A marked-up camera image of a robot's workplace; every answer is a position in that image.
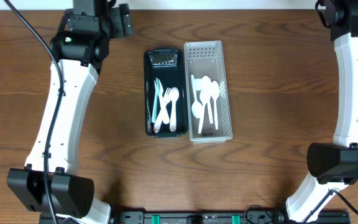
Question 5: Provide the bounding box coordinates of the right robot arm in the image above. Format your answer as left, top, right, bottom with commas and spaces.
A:
283, 0, 358, 223

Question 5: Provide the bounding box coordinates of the clear white plastic basket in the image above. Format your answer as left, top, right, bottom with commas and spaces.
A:
184, 40, 232, 143

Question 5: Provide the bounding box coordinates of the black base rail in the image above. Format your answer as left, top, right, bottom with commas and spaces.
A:
39, 210, 351, 224

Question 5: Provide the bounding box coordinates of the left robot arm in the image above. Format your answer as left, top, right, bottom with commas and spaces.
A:
7, 1, 133, 223

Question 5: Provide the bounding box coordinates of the mint green plastic fork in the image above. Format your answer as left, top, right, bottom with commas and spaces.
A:
152, 78, 161, 123

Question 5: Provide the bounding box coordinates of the thick white plastic spoon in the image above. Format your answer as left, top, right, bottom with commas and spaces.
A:
170, 87, 179, 132

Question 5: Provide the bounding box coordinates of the white plastic fork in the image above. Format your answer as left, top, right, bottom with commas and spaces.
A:
153, 88, 171, 133
158, 81, 170, 124

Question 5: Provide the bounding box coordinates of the dark green plastic basket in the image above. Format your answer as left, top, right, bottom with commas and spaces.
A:
144, 48, 189, 138

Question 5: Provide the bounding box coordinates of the white label in basket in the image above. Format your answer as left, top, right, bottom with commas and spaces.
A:
195, 78, 202, 91

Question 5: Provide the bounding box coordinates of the thin white spoon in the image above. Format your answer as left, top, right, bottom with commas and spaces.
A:
201, 76, 213, 124
191, 75, 202, 119
198, 90, 211, 134
211, 81, 219, 129

